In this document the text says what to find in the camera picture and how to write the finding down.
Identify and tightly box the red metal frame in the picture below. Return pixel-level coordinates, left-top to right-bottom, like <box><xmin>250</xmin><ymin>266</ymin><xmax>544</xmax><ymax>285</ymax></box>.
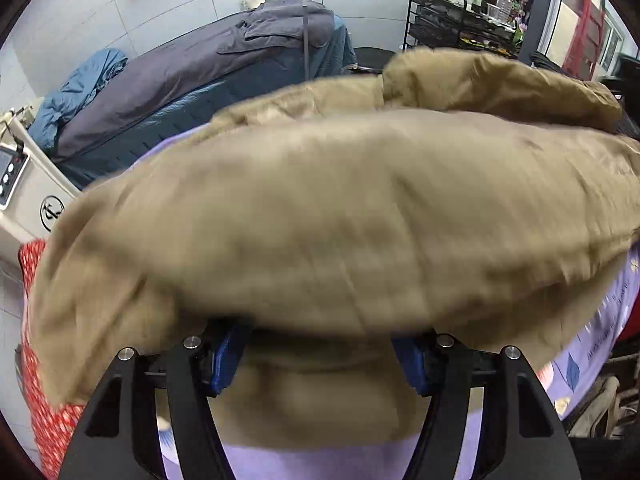
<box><xmin>562</xmin><ymin>0</ymin><xmax>606</xmax><ymax>81</ymax></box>

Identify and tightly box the red patterned cloth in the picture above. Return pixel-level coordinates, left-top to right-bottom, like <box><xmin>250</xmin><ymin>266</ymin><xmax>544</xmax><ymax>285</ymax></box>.
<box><xmin>17</xmin><ymin>239</ymin><xmax>86</xmax><ymax>478</ymax></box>

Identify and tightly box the tan padded jacket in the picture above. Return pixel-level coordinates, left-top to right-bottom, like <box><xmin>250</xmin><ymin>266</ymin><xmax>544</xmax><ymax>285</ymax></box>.
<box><xmin>27</xmin><ymin>46</ymin><xmax>640</xmax><ymax>448</ymax></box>

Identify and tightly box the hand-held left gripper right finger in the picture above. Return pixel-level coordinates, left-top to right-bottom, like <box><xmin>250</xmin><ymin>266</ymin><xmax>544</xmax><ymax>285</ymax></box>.
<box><xmin>391</xmin><ymin>330</ymin><xmax>583</xmax><ymax>480</ymax></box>

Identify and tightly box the black round stool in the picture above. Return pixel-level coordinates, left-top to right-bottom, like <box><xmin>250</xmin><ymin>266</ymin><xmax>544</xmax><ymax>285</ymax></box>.
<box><xmin>352</xmin><ymin>47</ymin><xmax>398</xmax><ymax>73</ymax></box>

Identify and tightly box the beige fabric bundle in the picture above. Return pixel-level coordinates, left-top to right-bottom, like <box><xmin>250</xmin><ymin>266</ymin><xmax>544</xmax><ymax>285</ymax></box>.
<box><xmin>565</xmin><ymin>375</ymin><xmax>632</xmax><ymax>441</ymax></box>

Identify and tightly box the thin metal pole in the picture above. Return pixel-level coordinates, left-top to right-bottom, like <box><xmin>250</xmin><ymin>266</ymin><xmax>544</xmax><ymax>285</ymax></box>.
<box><xmin>300</xmin><ymin>0</ymin><xmax>312</xmax><ymax>82</ymax></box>

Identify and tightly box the white machine with screen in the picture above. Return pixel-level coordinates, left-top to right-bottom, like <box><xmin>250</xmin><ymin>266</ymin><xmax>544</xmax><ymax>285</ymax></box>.
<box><xmin>0</xmin><ymin>105</ymin><xmax>81</xmax><ymax>261</ymax></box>

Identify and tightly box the teal blue blanket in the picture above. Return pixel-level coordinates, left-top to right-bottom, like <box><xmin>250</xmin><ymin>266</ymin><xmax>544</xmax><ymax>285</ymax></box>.
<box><xmin>27</xmin><ymin>49</ymin><xmax>128</xmax><ymax>153</ymax></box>

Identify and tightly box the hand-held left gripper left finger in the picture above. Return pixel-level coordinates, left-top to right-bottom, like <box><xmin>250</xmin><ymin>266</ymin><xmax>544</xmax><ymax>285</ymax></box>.
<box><xmin>59</xmin><ymin>317</ymin><xmax>253</xmax><ymax>480</ymax></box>

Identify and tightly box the black door frame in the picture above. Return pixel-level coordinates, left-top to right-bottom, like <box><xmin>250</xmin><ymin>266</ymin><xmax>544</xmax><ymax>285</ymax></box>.
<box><xmin>517</xmin><ymin>0</ymin><xmax>567</xmax><ymax>66</ymax></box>

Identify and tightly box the black metal cart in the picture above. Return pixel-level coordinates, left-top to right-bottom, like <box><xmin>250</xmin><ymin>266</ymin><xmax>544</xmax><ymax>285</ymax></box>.
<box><xmin>402</xmin><ymin>0</ymin><xmax>526</xmax><ymax>53</ymax></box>

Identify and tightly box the lavender printed bed sheet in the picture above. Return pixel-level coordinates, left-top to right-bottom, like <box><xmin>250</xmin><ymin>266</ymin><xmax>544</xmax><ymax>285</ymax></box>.
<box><xmin>132</xmin><ymin>125</ymin><xmax>640</xmax><ymax>480</ymax></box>

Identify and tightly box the blue massage bed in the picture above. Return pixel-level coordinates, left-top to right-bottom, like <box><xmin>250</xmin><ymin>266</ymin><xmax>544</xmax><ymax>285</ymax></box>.
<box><xmin>55</xmin><ymin>15</ymin><xmax>358</xmax><ymax>191</ymax></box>

